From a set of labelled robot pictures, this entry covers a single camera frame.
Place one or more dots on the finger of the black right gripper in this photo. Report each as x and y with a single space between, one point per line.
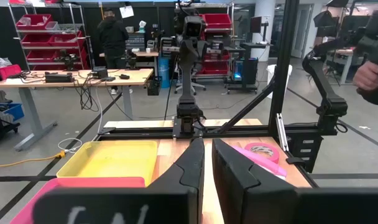
193 53
184 53

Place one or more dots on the white waste bin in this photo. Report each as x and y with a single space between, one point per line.
270 77

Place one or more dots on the person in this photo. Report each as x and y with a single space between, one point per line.
112 37

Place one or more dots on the small drawer cabinet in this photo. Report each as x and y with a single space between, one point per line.
135 42

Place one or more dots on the black monitor on stand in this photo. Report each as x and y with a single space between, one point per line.
255 24

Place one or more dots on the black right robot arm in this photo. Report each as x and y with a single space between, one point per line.
189 81

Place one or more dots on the black equipment cart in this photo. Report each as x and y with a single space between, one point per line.
249 71

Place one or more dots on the person's forearm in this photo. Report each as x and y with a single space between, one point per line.
377 98

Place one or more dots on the small black box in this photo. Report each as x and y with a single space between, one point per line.
99 73

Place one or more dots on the blue barrel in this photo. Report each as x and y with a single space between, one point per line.
164 73

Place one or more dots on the white paper sheet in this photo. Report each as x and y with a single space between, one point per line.
127 12

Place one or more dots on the blue storage bin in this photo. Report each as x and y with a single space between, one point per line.
13 110

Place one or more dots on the pink tape roll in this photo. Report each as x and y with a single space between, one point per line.
263 155

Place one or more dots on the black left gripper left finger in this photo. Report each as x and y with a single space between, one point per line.
182 199

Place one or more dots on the yellow plastic tray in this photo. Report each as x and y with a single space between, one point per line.
114 158

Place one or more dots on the black frame clamp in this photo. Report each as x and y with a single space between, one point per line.
294 160

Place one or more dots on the person's hand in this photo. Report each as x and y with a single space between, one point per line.
367 76

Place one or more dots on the teal tissue box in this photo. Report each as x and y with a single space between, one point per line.
142 29

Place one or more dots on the wood desk with grey legs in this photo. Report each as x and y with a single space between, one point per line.
136 77

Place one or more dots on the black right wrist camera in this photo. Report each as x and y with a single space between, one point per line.
193 27

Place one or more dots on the black power supply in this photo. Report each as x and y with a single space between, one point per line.
58 77

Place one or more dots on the black aluminium table frame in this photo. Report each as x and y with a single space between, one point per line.
283 62

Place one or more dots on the pink plastic tray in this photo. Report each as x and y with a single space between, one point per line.
83 182

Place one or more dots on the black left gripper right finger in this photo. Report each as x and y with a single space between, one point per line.
238 199

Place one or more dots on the red storage bin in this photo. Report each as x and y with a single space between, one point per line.
66 40
36 40
217 21
33 21

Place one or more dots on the white-based office chair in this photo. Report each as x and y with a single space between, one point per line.
199 87

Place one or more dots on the red box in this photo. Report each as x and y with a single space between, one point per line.
10 71

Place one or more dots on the black mesh basket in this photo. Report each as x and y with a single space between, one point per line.
153 87

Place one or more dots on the silver frame bracket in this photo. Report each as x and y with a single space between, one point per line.
282 133

